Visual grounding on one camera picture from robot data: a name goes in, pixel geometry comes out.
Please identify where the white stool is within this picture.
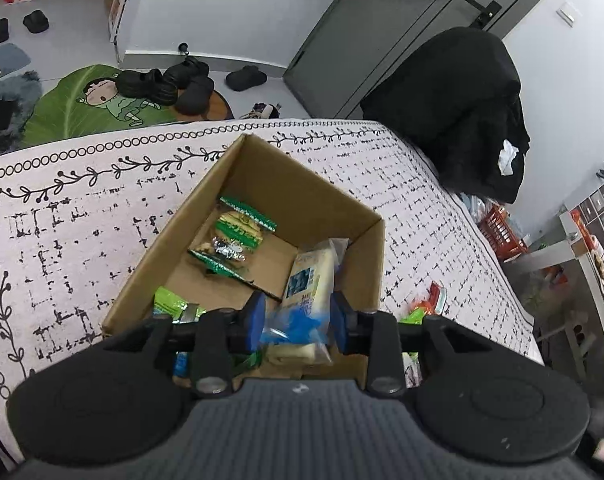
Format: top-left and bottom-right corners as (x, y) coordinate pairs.
(537, 310), (598, 386)

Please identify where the grey door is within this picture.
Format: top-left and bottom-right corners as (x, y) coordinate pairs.
(283, 0), (578, 120)

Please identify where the red plastic basket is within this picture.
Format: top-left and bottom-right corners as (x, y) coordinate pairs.
(477, 205), (528, 261)

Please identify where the white desk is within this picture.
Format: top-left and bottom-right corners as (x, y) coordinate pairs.
(502, 205), (604, 401)

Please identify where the green edged biscuit packet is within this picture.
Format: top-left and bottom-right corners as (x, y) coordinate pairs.
(188, 195), (279, 281)

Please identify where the blue grey floor mat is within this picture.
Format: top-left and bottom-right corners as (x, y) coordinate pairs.
(0, 42), (32, 78)

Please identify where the black slide sandal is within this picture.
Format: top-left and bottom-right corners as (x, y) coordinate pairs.
(226, 65), (268, 92)

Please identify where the long white snack packet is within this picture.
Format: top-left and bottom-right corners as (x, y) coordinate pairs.
(261, 239), (350, 367)

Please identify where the beige black sneaker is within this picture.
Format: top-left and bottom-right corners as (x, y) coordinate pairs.
(239, 102), (283, 120)

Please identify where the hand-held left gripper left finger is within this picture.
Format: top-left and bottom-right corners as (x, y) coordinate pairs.
(102, 290), (268, 396)

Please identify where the green cartoon leaf rug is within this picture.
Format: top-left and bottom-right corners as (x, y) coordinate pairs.
(21, 64), (233, 148)

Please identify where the grey fluffy rug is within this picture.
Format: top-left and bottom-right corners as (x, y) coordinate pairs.
(0, 70), (43, 158)

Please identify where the narrow white cart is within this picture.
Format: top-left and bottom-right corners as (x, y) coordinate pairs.
(107, 0), (140, 43)

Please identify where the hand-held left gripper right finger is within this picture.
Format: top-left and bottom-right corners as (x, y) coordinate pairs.
(331, 290), (488, 396)

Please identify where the crumpled white cloth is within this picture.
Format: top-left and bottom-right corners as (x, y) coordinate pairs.
(499, 140), (520, 176)

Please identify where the brown cardboard box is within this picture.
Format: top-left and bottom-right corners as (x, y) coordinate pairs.
(101, 132), (387, 396)

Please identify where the black clog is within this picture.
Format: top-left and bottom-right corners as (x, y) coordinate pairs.
(174, 76), (215, 115)
(163, 57), (210, 86)
(116, 69), (178, 106)

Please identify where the black door handle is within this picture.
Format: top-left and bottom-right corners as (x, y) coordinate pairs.
(464, 0), (503, 28)

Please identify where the red green snack packet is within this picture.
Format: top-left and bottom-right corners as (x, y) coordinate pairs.
(409, 296), (445, 321)

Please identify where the black jacket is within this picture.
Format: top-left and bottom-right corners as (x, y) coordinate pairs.
(359, 27), (530, 204)

